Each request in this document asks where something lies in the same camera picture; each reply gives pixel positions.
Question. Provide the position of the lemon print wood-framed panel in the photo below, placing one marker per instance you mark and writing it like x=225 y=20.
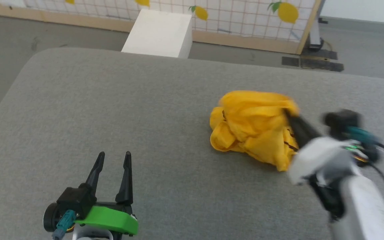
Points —
x=245 y=20

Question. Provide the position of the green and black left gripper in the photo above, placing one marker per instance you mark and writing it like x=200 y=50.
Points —
x=112 y=218

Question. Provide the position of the black floor mats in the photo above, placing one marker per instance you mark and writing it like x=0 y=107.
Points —
x=315 y=63

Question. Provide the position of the grey metal stand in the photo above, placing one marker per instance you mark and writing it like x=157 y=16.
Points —
x=316 y=33

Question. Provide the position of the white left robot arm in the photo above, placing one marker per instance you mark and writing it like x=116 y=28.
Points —
x=92 y=235

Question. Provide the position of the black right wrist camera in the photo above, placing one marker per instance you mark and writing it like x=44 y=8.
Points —
x=343 y=121

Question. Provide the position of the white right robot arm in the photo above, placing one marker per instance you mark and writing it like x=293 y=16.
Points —
x=365 y=206

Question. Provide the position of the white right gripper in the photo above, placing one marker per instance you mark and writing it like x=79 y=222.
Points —
x=318 y=158

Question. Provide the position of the yellow t-shirt garment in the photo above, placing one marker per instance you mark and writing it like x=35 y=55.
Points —
x=252 y=126

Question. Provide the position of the white box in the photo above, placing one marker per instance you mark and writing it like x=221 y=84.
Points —
x=160 y=33

